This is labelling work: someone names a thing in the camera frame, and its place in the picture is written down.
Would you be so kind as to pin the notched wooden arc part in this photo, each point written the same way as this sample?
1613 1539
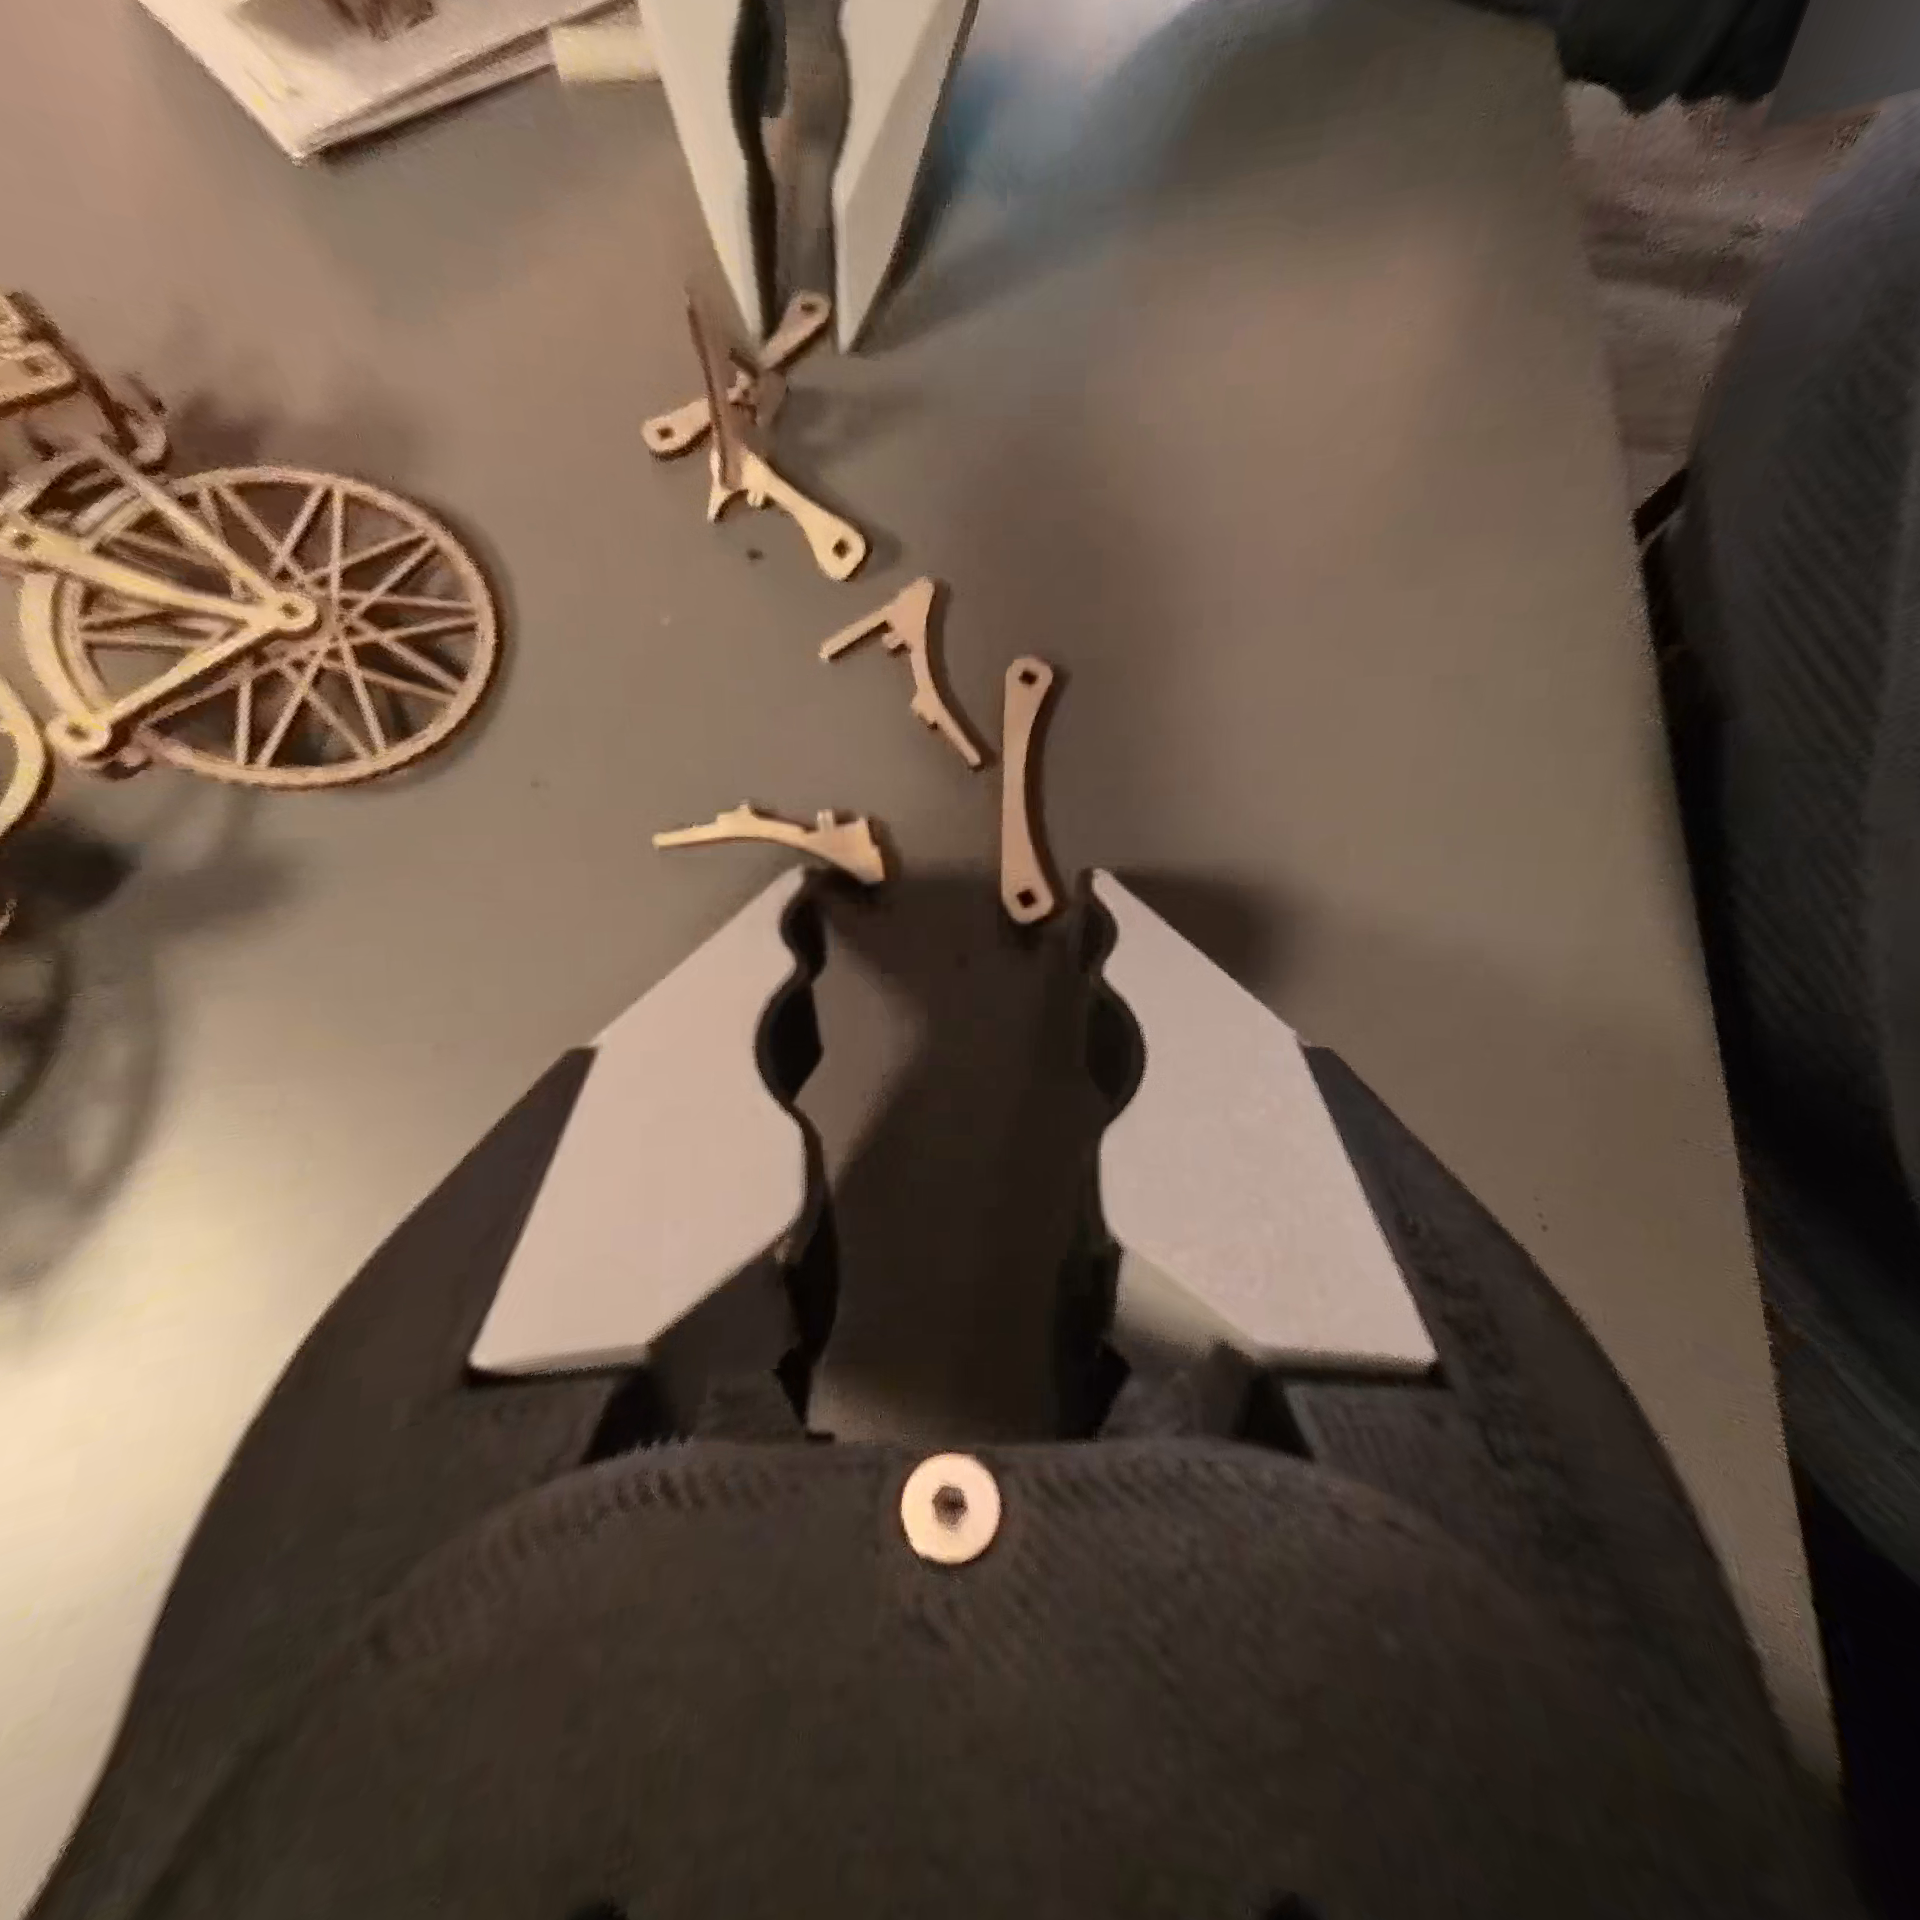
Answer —
917 637
848 848

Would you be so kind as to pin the wooden bicycle model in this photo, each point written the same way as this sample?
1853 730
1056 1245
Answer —
285 613

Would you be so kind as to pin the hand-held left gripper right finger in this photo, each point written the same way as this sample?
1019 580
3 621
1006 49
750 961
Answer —
1259 1185

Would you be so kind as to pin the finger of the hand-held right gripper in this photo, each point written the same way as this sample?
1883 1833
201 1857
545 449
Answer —
713 106
907 119

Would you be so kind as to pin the triangular wooden part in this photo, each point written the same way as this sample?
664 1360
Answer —
810 517

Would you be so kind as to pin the white instruction booklet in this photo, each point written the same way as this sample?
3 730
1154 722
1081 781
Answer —
375 59

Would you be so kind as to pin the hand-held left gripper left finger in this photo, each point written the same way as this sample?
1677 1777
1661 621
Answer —
645 1170

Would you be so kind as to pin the curved wooden strip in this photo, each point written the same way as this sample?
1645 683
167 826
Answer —
674 428
1019 795

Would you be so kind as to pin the person's leg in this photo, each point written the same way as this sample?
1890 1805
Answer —
1830 749

